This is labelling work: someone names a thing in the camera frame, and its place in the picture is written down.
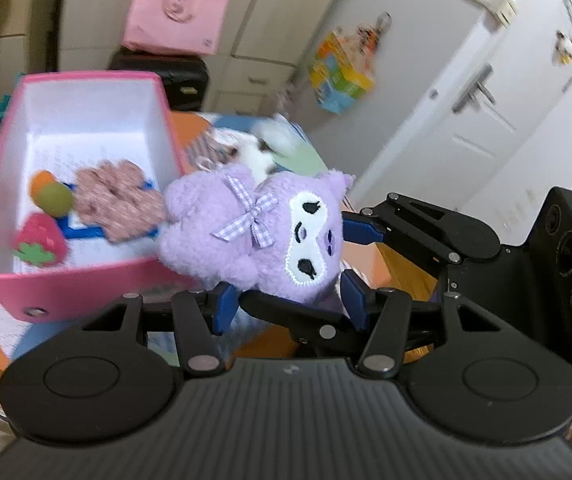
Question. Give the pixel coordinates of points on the pink strawberry plush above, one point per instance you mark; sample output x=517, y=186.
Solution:
x=40, y=242

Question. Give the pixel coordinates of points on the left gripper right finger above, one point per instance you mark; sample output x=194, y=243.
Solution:
x=381, y=318

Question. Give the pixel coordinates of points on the grey wooden wardrobe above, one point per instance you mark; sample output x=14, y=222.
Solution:
x=252, y=48

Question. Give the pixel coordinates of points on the purple plush toy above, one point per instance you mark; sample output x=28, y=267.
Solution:
x=282, y=236

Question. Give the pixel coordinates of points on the pink tote bag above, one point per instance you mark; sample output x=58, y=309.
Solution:
x=174, y=26

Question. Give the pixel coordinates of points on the white brown plush dog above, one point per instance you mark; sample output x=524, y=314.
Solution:
x=268, y=138

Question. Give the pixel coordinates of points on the black suitcase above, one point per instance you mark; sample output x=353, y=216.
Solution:
x=185, y=78

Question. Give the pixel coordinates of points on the blue wet wipes pack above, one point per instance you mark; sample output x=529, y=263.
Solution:
x=74, y=229

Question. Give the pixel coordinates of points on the colourful paper gift bag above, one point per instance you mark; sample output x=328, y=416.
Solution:
x=342, y=70

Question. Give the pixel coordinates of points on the silver door handle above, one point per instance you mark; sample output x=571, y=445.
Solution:
x=475, y=86

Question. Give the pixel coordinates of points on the white door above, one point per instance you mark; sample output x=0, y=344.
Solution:
x=451, y=159

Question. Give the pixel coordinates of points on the printed paper sheet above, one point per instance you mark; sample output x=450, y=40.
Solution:
x=62, y=159

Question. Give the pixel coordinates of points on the orange plush fruit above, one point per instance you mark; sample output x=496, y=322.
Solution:
x=38, y=181

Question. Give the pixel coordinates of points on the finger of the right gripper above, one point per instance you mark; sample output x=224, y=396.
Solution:
x=321, y=333
x=362, y=230

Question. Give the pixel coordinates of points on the pink cardboard box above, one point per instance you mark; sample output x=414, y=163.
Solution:
x=63, y=107

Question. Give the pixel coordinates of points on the green plush mango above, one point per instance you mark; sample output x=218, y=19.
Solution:
x=54, y=198

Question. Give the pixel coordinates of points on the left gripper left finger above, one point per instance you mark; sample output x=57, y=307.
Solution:
x=197, y=318

